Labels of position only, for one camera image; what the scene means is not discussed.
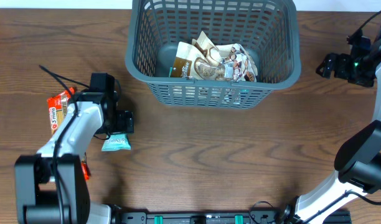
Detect orange spaghetti pasta packet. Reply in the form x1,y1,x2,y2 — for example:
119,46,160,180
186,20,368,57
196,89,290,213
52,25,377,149
47,87,91,181

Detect teal snack bar wrapper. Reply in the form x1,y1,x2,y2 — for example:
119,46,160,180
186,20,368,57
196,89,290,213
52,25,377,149
101,134,131,152

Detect multicolour Kleenex tissue multipack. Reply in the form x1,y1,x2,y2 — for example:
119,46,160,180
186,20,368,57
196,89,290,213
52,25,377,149
168,67,250,103

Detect brown white mushroom pouch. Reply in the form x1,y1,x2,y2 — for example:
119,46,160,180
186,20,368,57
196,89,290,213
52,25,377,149
169,42,233,81

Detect brown white coconut pouch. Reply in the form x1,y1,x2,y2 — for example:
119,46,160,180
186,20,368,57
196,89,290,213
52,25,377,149
192,32,258,82

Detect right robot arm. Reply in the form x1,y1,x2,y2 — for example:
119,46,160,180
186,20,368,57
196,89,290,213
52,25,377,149
279,28,381,223

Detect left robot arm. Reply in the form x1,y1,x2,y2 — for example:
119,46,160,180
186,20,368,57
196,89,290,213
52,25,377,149
14,73,134,224

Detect grey plastic mesh basket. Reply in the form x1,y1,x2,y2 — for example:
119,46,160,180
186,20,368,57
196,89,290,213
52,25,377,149
125,0,301,109

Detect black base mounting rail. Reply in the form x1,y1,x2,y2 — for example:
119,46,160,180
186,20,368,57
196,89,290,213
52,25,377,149
112,210,352,224

